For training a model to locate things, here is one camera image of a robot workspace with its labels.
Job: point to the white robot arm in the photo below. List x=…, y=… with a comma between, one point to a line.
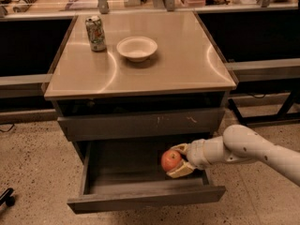
x=238, y=144

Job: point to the black table leg frame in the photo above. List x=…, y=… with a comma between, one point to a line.
x=262, y=109

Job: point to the closed grey top drawer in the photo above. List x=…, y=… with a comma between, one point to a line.
x=140, y=124

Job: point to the grey drawer cabinet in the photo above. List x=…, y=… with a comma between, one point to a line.
x=184, y=73

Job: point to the crushed green soda can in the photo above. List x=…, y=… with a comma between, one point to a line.
x=95, y=33

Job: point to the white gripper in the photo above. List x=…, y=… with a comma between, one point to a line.
x=196, y=154

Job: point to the white paper bowl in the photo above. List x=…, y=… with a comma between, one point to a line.
x=136, y=49

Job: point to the red apple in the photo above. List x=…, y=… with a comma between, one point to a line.
x=170, y=159

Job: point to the black chair caster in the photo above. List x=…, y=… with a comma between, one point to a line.
x=7, y=197

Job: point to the open grey middle drawer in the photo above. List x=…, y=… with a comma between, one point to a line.
x=125, y=174

